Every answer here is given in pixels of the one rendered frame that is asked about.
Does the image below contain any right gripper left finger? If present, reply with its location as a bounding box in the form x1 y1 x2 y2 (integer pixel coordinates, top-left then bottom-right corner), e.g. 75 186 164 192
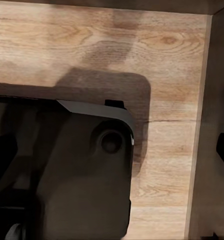
0 133 18 180

